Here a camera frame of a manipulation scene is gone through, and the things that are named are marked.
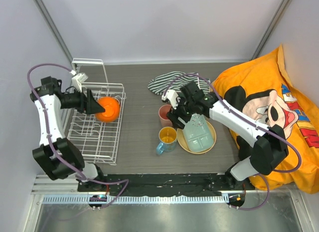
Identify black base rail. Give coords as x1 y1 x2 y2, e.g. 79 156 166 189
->
77 172 256 197

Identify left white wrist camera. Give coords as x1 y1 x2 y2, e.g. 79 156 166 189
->
70 70 88 92

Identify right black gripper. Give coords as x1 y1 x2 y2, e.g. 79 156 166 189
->
166 94 195 130

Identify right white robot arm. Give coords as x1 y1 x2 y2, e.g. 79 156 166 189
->
161 81 289 190

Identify yellow round plate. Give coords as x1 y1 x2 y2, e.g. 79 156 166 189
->
177 121 217 155

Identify blue patterned bowl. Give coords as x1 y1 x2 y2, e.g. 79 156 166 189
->
156 127 177 155

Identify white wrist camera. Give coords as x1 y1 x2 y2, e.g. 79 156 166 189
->
161 89 179 109
70 70 88 92

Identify orange cartoon cloth bag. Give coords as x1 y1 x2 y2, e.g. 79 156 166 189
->
212 46 319 194

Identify light green divided tray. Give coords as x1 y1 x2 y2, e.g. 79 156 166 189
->
182 114 214 153

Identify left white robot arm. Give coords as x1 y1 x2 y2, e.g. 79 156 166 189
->
30 76 106 192

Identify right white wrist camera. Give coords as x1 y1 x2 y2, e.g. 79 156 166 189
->
161 89 179 109

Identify white slotted cable duct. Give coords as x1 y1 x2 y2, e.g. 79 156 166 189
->
42 194 229 205

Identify pink cup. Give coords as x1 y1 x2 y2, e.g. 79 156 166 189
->
159 105 172 127

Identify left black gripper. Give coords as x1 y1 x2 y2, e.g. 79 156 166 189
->
60 87 105 115

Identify green striped towel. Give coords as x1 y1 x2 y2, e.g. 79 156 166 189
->
148 71 211 96

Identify orange bowl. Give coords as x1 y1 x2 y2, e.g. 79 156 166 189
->
95 97 120 122

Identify white wire dish rack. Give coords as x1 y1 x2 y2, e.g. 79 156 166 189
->
62 58 126 166

